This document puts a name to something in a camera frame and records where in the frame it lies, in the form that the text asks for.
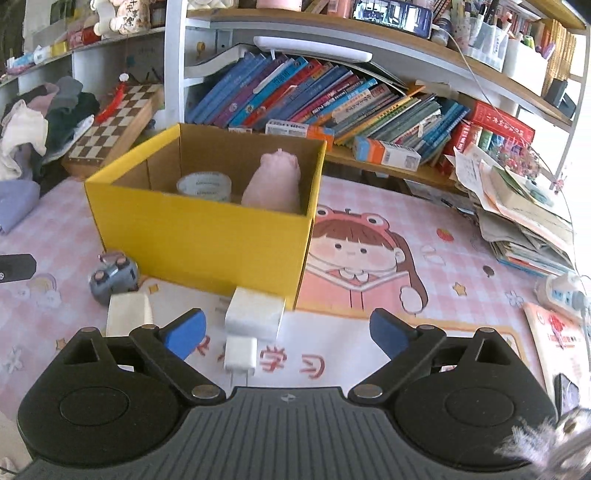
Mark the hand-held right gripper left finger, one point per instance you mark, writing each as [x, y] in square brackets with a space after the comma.
[187, 333]

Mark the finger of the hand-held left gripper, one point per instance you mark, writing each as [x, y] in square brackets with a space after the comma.
[16, 267]

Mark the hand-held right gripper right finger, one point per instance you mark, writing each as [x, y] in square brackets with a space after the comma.
[387, 334]

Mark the white charger plug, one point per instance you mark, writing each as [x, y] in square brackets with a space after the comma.
[241, 355]

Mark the white power adapter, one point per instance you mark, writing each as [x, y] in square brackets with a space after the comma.
[254, 316]

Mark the yellow cardboard box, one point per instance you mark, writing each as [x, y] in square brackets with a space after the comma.
[198, 249]

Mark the cream rectangular block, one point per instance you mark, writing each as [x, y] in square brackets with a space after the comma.
[129, 314]

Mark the folded purple cloth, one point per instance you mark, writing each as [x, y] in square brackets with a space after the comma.
[16, 205]

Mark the pink cartoon desk mat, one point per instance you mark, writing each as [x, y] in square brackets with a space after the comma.
[443, 277]

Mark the grey toy car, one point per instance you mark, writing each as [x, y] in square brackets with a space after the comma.
[113, 277]

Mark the clear tape roll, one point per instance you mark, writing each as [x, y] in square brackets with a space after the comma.
[203, 187]

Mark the pile of clothes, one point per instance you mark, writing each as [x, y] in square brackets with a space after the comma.
[55, 120]

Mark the wooden chessboard box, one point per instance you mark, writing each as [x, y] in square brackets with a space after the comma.
[115, 129]

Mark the pink plush toy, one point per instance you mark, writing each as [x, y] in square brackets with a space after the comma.
[272, 184]

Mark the white power strip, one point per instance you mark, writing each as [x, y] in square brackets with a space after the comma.
[561, 293]

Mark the stack of papers and books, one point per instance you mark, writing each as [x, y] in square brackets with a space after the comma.
[521, 217]

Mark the thick orange white box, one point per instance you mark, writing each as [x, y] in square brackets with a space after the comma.
[385, 152]

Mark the red tassel ornament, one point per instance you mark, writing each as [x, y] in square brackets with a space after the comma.
[113, 104]

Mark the purple fluffy toy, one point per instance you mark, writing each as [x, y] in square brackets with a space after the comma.
[549, 443]

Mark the long orange white box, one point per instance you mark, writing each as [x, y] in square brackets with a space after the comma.
[295, 129]

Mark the row of small packets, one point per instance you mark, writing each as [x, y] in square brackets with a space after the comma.
[55, 46]

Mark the red thick dictionary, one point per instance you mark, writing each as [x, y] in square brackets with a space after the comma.
[501, 124]

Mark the row of leaning books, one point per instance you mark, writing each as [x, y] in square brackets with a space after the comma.
[323, 97]

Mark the white wooden desk shelf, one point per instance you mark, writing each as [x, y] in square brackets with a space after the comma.
[174, 69]

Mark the white plush figurine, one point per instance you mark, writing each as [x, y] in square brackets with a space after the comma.
[122, 16]

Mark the black small device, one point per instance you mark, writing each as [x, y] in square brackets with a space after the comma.
[561, 97]

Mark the white desk lamp bar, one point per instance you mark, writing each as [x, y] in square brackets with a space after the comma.
[314, 48]

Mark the white storage bin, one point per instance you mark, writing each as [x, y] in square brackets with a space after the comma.
[524, 67]

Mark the pen holder with pens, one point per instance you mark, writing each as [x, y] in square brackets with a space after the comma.
[482, 39]

